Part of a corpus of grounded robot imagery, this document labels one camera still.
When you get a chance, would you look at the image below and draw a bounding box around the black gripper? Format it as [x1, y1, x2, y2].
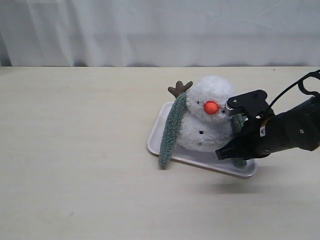
[215, 112, 290, 161]

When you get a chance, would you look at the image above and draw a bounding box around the white plush snowman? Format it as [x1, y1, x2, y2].
[168, 75, 235, 153]

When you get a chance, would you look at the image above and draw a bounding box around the green fuzzy scarf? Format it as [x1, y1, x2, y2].
[158, 93, 245, 169]

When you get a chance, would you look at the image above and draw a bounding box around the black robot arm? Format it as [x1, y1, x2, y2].
[215, 95, 320, 160]

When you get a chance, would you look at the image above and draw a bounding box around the white square tray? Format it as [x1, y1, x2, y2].
[146, 102, 258, 179]

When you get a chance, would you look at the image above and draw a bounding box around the white curtain backdrop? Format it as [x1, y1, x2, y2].
[0, 0, 320, 67]

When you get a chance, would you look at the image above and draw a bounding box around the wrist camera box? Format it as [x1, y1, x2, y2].
[224, 89, 275, 121]

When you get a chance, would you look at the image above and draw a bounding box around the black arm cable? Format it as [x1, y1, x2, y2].
[268, 68, 320, 108]

